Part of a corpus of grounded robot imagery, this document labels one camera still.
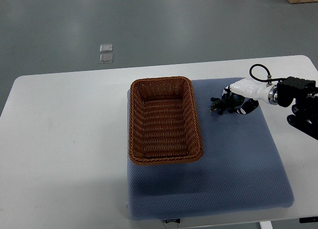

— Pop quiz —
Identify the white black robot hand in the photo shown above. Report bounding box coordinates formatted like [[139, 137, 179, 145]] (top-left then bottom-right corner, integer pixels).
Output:
[[222, 77, 278, 115]]

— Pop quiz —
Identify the dark toy crocodile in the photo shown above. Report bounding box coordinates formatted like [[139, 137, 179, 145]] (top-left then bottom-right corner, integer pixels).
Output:
[[210, 94, 245, 115]]

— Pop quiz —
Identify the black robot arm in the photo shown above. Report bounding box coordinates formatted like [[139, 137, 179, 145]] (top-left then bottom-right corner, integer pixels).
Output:
[[277, 76, 318, 139]]

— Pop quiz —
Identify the brown woven basket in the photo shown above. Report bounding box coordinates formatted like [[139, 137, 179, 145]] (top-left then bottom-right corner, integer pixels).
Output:
[[128, 76, 203, 165]]

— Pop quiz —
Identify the blue grey cushion mat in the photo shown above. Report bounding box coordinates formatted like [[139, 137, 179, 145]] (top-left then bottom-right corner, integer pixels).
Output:
[[128, 78, 294, 220]]

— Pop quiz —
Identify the black table control panel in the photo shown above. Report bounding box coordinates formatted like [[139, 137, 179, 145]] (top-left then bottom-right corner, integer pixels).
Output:
[[299, 216, 318, 224]]

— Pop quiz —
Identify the lower metal floor plate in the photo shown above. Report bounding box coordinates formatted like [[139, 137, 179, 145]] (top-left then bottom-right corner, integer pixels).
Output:
[[100, 53, 113, 64]]

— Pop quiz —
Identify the metal floor plate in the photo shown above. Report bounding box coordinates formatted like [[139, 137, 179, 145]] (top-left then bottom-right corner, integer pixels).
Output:
[[100, 44, 113, 53], [100, 53, 113, 64]]

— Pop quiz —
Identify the upper metal floor plate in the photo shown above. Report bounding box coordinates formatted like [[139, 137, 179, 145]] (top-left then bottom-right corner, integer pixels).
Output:
[[100, 44, 113, 53]]

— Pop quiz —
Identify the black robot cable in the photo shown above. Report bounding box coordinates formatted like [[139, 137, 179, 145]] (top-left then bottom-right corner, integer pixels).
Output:
[[249, 64, 289, 86]]

